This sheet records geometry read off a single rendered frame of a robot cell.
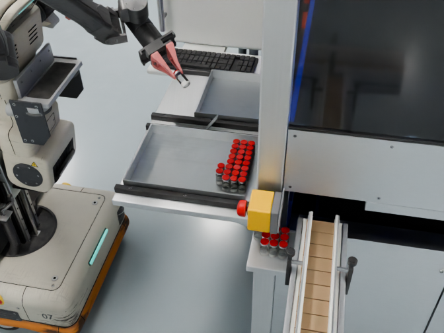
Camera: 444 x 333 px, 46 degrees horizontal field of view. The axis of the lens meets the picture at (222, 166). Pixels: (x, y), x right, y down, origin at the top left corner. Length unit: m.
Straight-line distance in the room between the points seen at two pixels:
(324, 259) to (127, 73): 2.64
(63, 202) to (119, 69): 1.56
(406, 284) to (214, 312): 0.98
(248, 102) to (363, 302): 0.73
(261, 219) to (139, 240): 1.37
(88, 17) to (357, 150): 0.68
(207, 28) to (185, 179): 0.90
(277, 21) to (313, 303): 0.59
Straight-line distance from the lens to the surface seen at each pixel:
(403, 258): 1.44
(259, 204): 1.22
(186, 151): 1.59
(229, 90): 1.85
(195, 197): 1.42
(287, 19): 1.02
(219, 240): 2.50
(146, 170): 1.55
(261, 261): 1.31
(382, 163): 1.21
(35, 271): 2.17
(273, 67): 1.07
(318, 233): 1.31
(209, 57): 2.14
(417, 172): 1.23
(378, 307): 1.62
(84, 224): 2.27
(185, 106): 1.78
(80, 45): 4.08
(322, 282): 1.22
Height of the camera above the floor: 1.91
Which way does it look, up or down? 42 degrees down
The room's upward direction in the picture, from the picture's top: 1 degrees counter-clockwise
